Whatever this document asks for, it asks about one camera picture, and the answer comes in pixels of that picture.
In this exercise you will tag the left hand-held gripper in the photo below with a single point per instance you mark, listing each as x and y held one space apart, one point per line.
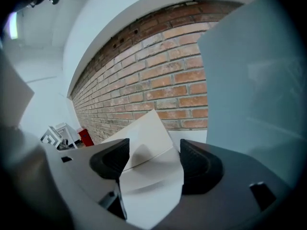
50 138

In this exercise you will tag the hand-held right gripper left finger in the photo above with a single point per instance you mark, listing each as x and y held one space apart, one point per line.
81 162

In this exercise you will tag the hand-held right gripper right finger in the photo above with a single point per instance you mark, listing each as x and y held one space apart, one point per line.
230 176

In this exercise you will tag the white item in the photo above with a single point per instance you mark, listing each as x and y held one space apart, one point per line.
151 176

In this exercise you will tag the large pale grey item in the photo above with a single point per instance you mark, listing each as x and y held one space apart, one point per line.
251 75

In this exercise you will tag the red box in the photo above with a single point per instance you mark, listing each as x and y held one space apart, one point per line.
85 137

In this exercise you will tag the bright window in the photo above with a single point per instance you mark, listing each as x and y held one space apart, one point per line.
13 25

